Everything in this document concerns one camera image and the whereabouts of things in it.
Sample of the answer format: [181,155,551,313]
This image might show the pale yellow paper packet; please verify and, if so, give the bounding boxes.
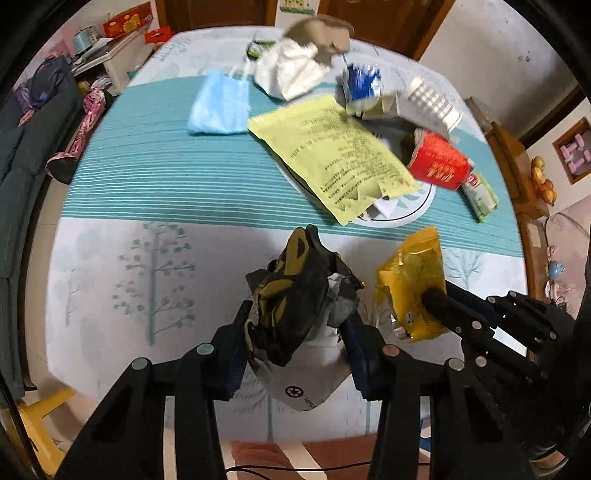
[248,95,422,227]

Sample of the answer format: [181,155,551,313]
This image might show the blue face mask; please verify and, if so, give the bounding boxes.
[187,69,252,136]

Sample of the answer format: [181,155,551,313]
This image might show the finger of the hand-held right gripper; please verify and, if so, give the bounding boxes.
[424,288,548,384]
[445,281,575,356]

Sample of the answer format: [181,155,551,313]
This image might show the height chart wall poster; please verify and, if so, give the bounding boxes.
[276,0,321,21]

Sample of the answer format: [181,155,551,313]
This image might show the blue white foil packet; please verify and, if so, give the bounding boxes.
[335,62,384,115]

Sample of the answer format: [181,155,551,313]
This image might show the framed pink dumbbell picture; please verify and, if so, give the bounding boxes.
[553,117,591,185]

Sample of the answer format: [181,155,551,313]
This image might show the black cable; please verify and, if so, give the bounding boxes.
[226,464,370,474]

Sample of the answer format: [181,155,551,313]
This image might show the red carton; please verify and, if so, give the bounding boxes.
[406,128,475,191]

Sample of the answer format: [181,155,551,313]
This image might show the tree print tablecloth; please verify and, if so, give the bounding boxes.
[25,28,529,446]

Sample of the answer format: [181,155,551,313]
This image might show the purple bag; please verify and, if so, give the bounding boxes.
[16,55,70,125]

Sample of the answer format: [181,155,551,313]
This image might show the white cabinet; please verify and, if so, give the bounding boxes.
[71,34,153,95]

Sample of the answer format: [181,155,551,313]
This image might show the small green packet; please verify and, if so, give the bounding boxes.
[247,39,278,60]

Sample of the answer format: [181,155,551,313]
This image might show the large red box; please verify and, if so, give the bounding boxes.
[102,2,153,38]

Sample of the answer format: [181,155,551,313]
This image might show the grey checked paper cup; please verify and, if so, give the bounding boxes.
[394,76,464,134]

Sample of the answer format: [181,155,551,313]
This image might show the black yellow wrapper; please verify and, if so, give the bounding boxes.
[245,224,365,412]

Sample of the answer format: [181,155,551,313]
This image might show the yellow snack packet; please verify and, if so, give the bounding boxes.
[374,226,451,344]

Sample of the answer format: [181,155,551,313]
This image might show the dark green sofa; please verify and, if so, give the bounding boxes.
[0,55,86,398]

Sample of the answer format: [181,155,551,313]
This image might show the brown wooden door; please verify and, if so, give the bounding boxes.
[154,0,278,33]
[318,0,455,61]

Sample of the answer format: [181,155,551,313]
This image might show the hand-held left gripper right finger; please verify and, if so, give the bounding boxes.
[342,318,522,480]

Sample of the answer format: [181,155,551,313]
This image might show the yellow plastic stool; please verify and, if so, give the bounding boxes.
[16,388,77,472]

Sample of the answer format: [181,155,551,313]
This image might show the wooden sideboard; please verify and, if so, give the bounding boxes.
[485,122,550,217]

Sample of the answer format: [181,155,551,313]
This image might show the bowl of mixed fruit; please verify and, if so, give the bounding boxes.
[531,157,555,204]

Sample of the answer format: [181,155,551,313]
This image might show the crumpled white paper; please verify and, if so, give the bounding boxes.
[253,38,332,101]

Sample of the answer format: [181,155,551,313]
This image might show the brown crumpled paper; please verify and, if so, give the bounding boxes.
[283,15,354,65]

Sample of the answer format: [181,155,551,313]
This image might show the pink patterned roll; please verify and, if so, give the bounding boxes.
[46,88,109,183]

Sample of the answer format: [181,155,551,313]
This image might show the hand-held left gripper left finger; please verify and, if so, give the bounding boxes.
[55,300,252,480]

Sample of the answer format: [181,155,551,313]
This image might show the green white packet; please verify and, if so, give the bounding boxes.
[462,172,500,223]

